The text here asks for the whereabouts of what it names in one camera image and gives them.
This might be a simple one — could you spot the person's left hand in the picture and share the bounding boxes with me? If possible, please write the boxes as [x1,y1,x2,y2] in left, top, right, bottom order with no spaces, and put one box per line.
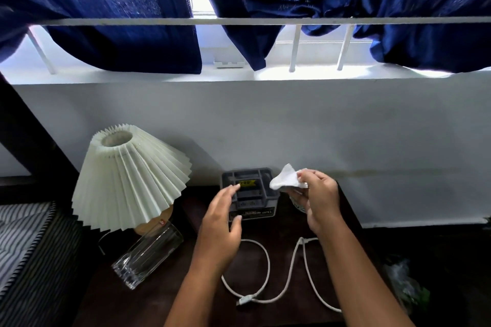
[190,183,243,274]

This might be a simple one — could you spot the person's right hand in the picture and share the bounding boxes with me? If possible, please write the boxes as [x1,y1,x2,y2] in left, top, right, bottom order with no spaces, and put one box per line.
[285,169,344,238]

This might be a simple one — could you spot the white tissue stack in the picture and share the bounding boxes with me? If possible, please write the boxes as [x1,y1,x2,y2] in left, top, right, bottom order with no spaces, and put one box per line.
[269,163,309,191]

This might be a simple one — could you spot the white grey tissue box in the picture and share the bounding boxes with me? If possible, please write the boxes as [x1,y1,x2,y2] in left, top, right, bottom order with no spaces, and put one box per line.
[220,168,280,223]

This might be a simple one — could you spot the white charging cable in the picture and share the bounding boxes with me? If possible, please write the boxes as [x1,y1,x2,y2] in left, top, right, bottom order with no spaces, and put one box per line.
[221,237,343,314]

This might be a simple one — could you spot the clear drinking glass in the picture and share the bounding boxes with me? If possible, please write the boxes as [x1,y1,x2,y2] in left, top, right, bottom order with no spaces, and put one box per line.
[111,220,184,290]

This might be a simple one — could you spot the person's right forearm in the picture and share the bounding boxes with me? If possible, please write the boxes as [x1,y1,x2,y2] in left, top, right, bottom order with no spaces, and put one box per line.
[316,219,417,327]

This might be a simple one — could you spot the dark wooden bedside table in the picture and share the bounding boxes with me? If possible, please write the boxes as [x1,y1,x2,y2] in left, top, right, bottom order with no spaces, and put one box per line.
[73,184,384,327]

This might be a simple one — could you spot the black trash bin plastic liner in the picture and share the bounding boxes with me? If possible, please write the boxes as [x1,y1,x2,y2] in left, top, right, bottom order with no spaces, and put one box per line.
[377,253,434,316]

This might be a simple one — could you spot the clear glass coaster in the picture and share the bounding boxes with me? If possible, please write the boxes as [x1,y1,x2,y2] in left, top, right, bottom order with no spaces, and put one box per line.
[289,191,309,215]

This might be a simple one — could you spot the cream pleated table lamp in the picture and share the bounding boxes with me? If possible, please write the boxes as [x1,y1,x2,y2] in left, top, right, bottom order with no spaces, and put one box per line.
[72,123,192,236]

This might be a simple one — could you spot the striped mattress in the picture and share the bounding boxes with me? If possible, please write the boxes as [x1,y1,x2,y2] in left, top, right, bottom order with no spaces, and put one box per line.
[0,201,83,327]

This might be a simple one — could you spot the narrow dark blue curtain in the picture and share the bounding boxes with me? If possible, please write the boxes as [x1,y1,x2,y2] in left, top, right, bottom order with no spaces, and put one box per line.
[0,0,203,75]

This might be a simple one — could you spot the dark wooden bed frame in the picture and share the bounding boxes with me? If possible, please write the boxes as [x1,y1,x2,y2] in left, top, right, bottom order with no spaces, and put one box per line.
[0,72,79,205]

